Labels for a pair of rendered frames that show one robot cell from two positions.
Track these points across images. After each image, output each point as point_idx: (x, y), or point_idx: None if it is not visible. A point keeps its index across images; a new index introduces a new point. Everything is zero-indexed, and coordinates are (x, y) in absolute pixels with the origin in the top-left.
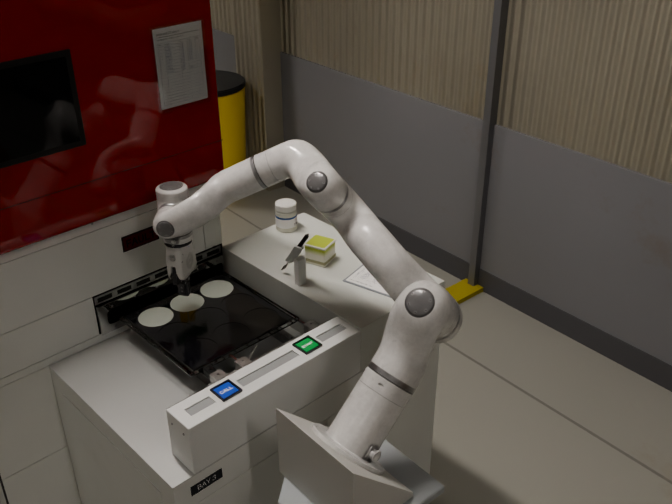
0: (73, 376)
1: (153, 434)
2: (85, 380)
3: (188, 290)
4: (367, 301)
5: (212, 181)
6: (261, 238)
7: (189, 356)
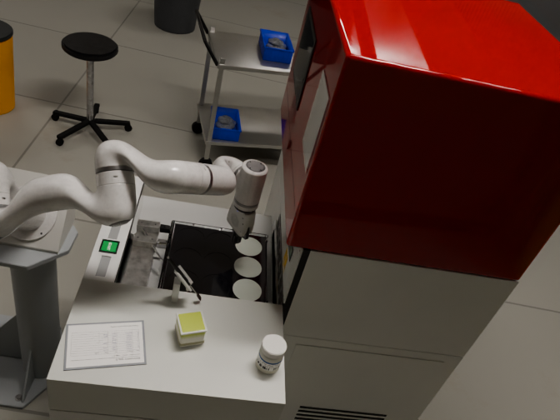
0: None
1: (164, 208)
2: None
3: (232, 237)
4: (101, 308)
5: (222, 164)
6: (268, 334)
7: (189, 230)
